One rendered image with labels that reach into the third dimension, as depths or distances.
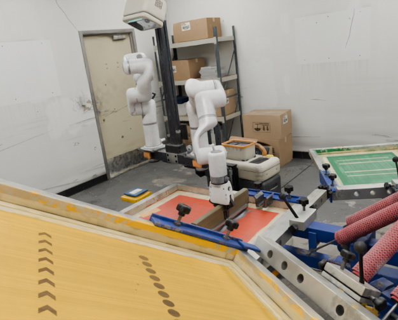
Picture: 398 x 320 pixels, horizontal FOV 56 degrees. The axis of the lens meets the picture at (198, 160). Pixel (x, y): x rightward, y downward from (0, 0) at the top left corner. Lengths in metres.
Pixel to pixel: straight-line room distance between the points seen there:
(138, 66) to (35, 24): 3.14
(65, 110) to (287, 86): 3.07
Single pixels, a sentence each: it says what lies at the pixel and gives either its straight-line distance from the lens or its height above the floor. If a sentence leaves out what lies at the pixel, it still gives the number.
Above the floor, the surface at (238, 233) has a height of 0.95.
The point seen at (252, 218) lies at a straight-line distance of 1.75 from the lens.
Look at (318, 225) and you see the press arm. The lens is 1.49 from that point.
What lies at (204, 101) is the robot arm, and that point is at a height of 1.49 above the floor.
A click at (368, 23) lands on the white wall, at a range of 5.19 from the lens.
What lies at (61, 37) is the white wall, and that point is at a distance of 5.44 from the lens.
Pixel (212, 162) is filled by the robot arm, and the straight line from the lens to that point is 1.57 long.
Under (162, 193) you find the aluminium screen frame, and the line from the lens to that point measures 2.08.
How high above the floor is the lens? 1.72
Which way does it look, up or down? 16 degrees down
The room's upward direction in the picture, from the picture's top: 7 degrees counter-clockwise
